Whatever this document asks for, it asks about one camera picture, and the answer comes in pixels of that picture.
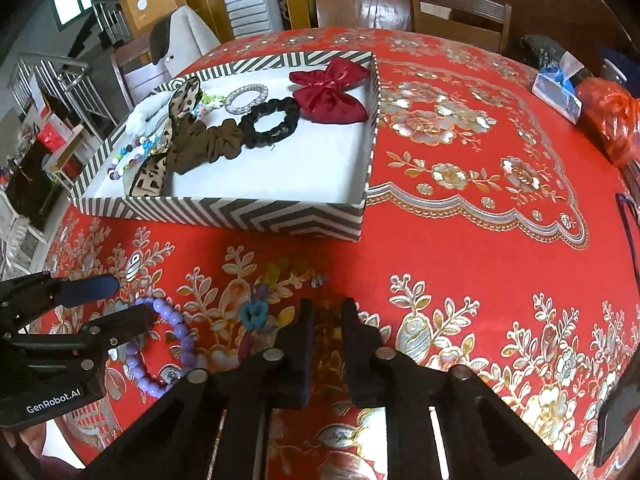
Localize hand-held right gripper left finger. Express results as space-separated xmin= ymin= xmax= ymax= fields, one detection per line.
xmin=80 ymin=299 xmax=316 ymax=480

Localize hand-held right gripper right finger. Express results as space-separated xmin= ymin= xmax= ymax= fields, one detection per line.
xmin=341 ymin=298 xmax=576 ymax=480

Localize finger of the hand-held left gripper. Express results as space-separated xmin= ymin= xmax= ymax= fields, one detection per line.
xmin=0 ymin=271 xmax=124 ymax=334
xmin=9 ymin=304 xmax=158 ymax=362

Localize purple bead bracelet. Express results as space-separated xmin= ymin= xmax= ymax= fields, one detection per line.
xmin=123 ymin=297 xmax=209 ymax=400

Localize multicoloured bead bracelet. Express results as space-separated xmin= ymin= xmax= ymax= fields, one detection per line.
xmin=106 ymin=132 xmax=169 ymax=182

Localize zigzag striped gift box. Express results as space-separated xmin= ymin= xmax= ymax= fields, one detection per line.
xmin=69 ymin=51 xmax=380 ymax=244

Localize brown scrunchie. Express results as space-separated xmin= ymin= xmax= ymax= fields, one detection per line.
xmin=167 ymin=117 xmax=246 ymax=176

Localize leopard print hair bow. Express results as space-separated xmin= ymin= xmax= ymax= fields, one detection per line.
xmin=124 ymin=77 xmax=204 ymax=197

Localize black scrunchie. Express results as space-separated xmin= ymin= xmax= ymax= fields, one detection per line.
xmin=240 ymin=95 xmax=301 ymax=151

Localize pastel bead bracelet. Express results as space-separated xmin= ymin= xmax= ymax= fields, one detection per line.
xmin=197 ymin=90 xmax=227 ymax=117

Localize silver rhinestone bracelet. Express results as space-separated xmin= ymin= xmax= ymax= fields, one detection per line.
xmin=223 ymin=84 xmax=270 ymax=116

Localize white ornate chair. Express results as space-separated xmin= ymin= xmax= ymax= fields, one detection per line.
xmin=0 ymin=192 xmax=49 ymax=274

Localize red floral tablecloth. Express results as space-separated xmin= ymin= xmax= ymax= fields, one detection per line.
xmin=42 ymin=27 xmax=640 ymax=480

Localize red box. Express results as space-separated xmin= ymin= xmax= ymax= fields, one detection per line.
xmin=37 ymin=112 xmax=84 ymax=154

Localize metal railing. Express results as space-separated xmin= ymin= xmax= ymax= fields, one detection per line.
xmin=9 ymin=54 xmax=117 ymax=127

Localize dark red satin bow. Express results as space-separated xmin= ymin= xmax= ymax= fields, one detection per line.
xmin=289 ymin=57 xmax=372 ymax=125

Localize white coat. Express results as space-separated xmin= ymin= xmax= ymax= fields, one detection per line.
xmin=149 ymin=6 xmax=221 ymax=77

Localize black smartphone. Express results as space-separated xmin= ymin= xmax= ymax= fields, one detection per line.
xmin=593 ymin=372 xmax=640 ymax=467

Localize dark eyeglasses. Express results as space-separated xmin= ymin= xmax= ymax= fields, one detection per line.
xmin=615 ymin=192 xmax=640 ymax=234

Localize blue white tissue box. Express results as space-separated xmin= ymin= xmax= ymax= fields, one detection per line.
xmin=530 ymin=55 xmax=586 ymax=124

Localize glossy brown wooden chair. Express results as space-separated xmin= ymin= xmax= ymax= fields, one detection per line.
xmin=313 ymin=0 xmax=414 ymax=31

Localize orange plastic bag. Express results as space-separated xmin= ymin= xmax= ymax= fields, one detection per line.
xmin=574 ymin=77 xmax=640 ymax=169

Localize slatted wooden chair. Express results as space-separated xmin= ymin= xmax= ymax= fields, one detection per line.
xmin=407 ymin=0 xmax=514 ymax=54

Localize dark bag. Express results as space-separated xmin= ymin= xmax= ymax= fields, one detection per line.
xmin=522 ymin=34 xmax=606 ymax=86

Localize dark round wooden table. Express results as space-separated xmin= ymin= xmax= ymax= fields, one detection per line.
xmin=464 ymin=0 xmax=632 ymax=77

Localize white fluffy hair tie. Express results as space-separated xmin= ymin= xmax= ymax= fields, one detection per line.
xmin=122 ymin=95 xmax=174 ymax=136

